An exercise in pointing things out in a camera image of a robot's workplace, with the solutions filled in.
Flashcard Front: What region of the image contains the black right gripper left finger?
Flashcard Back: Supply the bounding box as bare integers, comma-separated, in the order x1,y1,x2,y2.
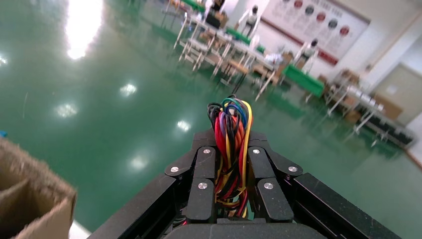
87,129,218,239

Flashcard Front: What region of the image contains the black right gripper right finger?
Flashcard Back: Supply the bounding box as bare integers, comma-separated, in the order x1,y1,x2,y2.
247,130,401,239

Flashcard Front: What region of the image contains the multicolour looped wire harness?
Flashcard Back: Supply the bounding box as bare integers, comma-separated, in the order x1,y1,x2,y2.
207,95,254,219

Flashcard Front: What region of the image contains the green covered table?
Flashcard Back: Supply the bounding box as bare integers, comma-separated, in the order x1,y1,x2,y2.
283,64,326,99

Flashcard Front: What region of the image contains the divided cardboard box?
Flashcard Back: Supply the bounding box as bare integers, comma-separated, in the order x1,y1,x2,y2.
0,137,79,239

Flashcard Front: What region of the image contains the white frame work table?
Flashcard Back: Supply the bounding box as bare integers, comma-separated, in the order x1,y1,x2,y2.
173,12,282,101
325,79,415,147

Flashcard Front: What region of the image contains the wall poster with round marks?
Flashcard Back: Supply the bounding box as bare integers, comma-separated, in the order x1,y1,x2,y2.
259,0,371,66

